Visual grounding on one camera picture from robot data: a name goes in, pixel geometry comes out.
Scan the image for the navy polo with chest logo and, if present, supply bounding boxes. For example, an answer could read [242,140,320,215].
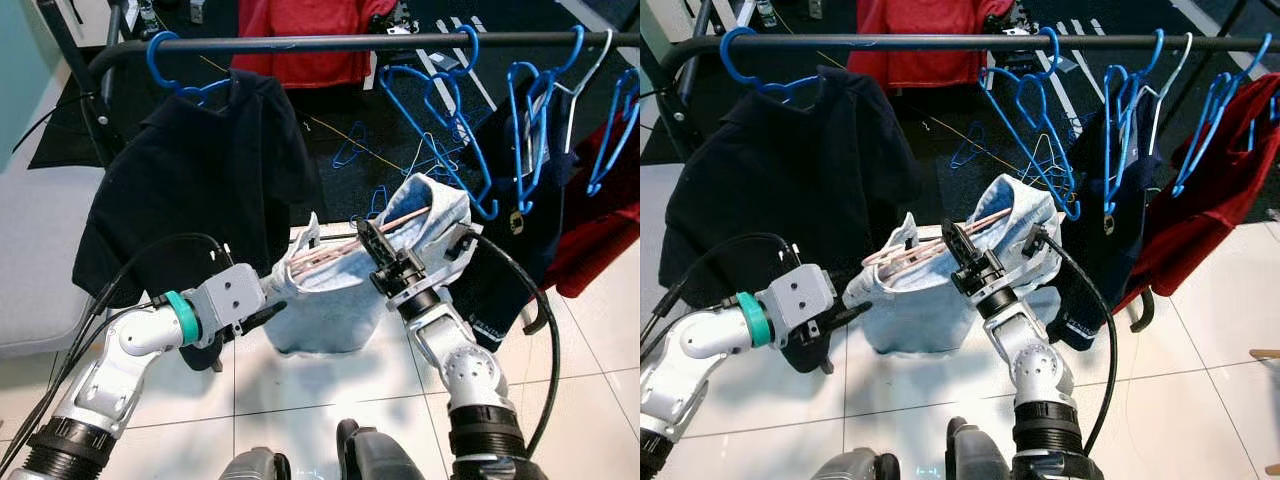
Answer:
[1045,100,1166,351]
[455,105,581,353]

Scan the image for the pink wire hanger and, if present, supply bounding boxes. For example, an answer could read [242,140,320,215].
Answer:
[285,205,431,273]
[862,205,1016,273]

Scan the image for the white wire hanger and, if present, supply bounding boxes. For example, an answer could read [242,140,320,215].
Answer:
[560,28,614,156]
[1145,32,1196,156]

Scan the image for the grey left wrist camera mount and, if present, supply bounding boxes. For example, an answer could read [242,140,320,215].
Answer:
[765,265,836,341]
[192,263,266,341]

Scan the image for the plain dark polo shirt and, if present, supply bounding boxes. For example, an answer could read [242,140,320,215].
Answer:
[660,65,921,306]
[72,68,321,309]

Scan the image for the grey upholstered ottoman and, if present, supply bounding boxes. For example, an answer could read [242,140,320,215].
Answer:
[640,160,691,356]
[0,165,106,359]

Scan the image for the grey right robot leg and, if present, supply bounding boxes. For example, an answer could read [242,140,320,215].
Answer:
[945,418,1021,480]
[335,418,426,480]

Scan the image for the red shirt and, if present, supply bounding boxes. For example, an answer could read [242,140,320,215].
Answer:
[1115,75,1280,313]
[545,100,641,299]

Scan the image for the light blue jeans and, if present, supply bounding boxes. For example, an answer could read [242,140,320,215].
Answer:
[262,172,479,356]
[845,172,1063,356]

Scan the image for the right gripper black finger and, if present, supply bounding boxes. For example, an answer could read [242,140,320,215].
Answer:
[357,218,391,263]
[942,220,976,267]

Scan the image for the red cloth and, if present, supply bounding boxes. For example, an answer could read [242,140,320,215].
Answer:
[232,0,401,89]
[848,0,1016,89]

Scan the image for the grey robot leg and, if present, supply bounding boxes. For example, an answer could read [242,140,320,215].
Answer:
[335,418,426,480]
[945,418,1021,480]
[812,447,896,480]
[218,447,293,480]

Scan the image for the grey left robot leg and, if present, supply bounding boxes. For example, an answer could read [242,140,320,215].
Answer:
[812,447,896,480]
[218,447,293,480]

